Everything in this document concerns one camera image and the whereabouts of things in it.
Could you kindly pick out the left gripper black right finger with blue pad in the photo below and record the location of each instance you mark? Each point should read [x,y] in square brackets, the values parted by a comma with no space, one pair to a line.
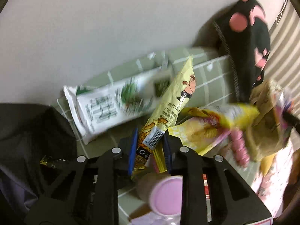
[213,192]

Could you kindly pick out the pink cylindrical cup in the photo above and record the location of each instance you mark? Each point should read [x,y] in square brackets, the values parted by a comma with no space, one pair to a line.
[162,192]

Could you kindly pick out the beige paper bag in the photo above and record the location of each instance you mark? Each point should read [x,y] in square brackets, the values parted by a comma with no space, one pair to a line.
[269,132]

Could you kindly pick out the green checkered bed sheet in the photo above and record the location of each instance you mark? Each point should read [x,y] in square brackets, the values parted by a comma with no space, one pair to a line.
[214,77]

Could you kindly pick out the white green snack package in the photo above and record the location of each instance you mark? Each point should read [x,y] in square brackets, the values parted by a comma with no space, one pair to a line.
[97,109]

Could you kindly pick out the lilac transparent candy bag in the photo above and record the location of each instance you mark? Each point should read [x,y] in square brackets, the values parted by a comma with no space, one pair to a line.
[154,219]

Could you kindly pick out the black trash bag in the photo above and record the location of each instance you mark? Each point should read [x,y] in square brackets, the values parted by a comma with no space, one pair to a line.
[43,180]

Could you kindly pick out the yellow cartoon snack wrapper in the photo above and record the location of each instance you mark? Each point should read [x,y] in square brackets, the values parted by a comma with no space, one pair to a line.
[165,115]

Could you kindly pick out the yellow chips bag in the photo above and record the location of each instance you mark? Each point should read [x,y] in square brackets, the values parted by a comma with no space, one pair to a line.
[204,128]

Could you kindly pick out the black pillow pink dots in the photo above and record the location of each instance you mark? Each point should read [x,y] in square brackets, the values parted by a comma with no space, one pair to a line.
[245,37]

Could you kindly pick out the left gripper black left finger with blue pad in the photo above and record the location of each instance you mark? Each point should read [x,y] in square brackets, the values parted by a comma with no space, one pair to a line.
[103,182]

